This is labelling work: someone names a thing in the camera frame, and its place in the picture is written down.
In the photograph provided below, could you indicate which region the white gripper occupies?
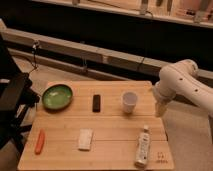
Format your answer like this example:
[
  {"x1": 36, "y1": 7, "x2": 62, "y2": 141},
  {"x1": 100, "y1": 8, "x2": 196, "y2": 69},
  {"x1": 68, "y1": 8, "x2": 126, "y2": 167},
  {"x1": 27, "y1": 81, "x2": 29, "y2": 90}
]
[{"x1": 152, "y1": 82, "x2": 176, "y2": 117}]

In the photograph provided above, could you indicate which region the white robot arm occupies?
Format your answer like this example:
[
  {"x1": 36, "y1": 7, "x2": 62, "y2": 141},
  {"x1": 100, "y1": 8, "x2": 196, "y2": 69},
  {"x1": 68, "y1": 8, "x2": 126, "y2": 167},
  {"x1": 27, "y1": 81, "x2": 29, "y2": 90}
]
[{"x1": 153, "y1": 59, "x2": 213, "y2": 117}]

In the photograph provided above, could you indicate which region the green ceramic bowl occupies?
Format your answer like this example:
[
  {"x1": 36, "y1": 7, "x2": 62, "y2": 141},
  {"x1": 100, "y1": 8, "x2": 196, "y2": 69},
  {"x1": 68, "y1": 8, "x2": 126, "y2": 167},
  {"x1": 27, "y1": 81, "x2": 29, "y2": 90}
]
[{"x1": 42, "y1": 84, "x2": 73, "y2": 110}]

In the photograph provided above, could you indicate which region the white squeeze bottle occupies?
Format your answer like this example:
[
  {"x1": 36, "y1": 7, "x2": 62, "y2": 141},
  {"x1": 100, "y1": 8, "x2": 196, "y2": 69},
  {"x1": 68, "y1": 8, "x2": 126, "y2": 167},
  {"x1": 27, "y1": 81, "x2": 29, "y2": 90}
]
[{"x1": 135, "y1": 125, "x2": 150, "y2": 167}]

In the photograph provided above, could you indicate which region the black rectangular remote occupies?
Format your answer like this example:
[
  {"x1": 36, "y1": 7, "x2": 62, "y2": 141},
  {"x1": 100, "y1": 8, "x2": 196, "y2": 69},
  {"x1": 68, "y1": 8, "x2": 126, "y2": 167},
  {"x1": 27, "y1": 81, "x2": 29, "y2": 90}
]
[{"x1": 92, "y1": 95, "x2": 101, "y2": 112}]

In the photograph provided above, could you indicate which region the white rectangular sponge block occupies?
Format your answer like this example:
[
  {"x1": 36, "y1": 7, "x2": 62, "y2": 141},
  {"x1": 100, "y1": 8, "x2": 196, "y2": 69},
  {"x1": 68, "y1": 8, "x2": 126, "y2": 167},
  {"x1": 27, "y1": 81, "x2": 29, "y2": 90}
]
[{"x1": 78, "y1": 129, "x2": 93, "y2": 151}]

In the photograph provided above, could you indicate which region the wooden table top board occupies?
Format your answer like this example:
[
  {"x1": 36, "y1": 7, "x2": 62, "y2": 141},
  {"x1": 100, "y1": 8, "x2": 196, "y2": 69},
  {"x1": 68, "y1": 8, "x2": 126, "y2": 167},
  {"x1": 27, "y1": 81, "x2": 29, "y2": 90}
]
[{"x1": 18, "y1": 81, "x2": 174, "y2": 171}]

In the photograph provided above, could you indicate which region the orange carrot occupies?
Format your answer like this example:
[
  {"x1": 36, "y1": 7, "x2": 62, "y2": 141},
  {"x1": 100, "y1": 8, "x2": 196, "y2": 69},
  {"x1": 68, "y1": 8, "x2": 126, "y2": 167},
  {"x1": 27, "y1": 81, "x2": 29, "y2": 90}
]
[{"x1": 34, "y1": 129, "x2": 45, "y2": 155}]

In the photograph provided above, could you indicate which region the black stand on left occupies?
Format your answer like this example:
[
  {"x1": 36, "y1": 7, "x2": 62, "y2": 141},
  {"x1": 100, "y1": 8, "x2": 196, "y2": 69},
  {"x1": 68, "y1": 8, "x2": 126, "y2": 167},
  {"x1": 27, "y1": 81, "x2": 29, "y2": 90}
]
[{"x1": 0, "y1": 34, "x2": 40, "y2": 153}]

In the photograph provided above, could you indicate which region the black hanging cable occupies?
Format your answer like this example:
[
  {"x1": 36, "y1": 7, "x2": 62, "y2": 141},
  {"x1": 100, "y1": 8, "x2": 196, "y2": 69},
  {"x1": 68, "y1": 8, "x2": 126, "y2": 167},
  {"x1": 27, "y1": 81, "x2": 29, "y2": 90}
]
[{"x1": 30, "y1": 40, "x2": 40, "y2": 73}]

